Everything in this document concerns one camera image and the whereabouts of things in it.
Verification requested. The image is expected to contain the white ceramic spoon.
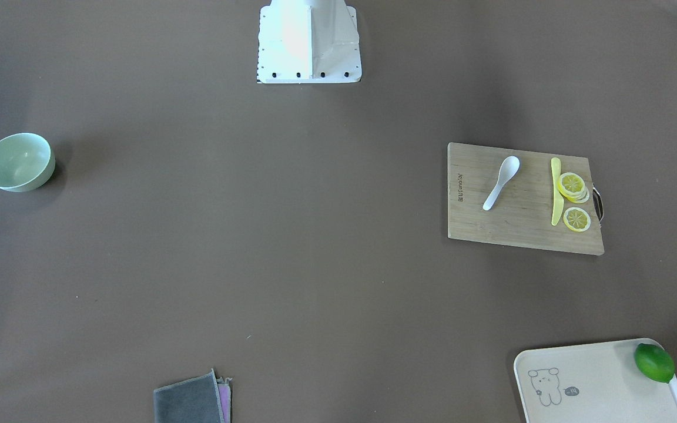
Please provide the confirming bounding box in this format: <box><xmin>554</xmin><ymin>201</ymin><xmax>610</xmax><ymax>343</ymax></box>
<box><xmin>482</xmin><ymin>156</ymin><xmax>521</xmax><ymax>211</ymax></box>

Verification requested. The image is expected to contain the light green bowl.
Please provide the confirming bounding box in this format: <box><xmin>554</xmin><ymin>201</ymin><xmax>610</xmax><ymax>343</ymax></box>
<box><xmin>0</xmin><ymin>132</ymin><xmax>56</xmax><ymax>193</ymax></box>

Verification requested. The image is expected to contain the wooden cutting board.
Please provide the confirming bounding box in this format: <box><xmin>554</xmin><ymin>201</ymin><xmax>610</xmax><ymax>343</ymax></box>
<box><xmin>448</xmin><ymin>143</ymin><xmax>605</xmax><ymax>256</ymax></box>

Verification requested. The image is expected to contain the pink cloth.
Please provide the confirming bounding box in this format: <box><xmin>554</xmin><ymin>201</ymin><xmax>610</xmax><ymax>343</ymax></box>
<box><xmin>217</xmin><ymin>378</ymin><xmax>233</xmax><ymax>423</ymax></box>

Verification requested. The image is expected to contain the yellow plastic knife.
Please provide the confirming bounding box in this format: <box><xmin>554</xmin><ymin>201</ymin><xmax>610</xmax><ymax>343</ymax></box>
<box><xmin>550</xmin><ymin>156</ymin><xmax>564</xmax><ymax>227</ymax></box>

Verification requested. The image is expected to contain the top lemon slice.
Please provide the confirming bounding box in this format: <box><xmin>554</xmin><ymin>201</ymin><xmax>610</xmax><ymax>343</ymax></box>
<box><xmin>558</xmin><ymin>172</ymin><xmax>586</xmax><ymax>198</ymax></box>

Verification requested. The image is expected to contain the grey cloth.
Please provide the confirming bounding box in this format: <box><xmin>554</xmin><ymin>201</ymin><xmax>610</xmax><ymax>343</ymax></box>
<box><xmin>153</xmin><ymin>370</ymin><xmax>223</xmax><ymax>422</ymax></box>

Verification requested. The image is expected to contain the lower lemon slice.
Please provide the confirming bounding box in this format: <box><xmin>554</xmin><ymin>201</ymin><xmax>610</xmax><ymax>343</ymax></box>
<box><xmin>562</xmin><ymin>207</ymin><xmax>592</xmax><ymax>233</ymax></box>

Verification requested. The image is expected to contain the underlying lemon slice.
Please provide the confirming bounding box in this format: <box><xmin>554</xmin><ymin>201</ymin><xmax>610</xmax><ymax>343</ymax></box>
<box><xmin>568</xmin><ymin>187</ymin><xmax>590</xmax><ymax>204</ymax></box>

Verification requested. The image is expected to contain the cream rabbit tray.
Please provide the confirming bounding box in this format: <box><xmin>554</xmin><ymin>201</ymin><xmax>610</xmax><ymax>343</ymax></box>
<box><xmin>513</xmin><ymin>338</ymin><xmax>677</xmax><ymax>422</ymax></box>

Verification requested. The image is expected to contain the green lime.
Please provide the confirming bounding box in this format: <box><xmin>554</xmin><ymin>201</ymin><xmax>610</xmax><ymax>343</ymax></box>
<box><xmin>634</xmin><ymin>343</ymin><xmax>675</xmax><ymax>384</ymax></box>

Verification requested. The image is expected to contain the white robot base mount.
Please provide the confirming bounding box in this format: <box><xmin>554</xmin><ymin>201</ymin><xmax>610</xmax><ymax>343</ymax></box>
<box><xmin>256</xmin><ymin>1</ymin><xmax>363</xmax><ymax>84</ymax></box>

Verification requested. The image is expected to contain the metal cutting board handle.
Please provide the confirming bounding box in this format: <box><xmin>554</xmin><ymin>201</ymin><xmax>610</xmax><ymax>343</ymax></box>
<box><xmin>592</xmin><ymin>184</ymin><xmax>604</xmax><ymax>222</ymax></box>

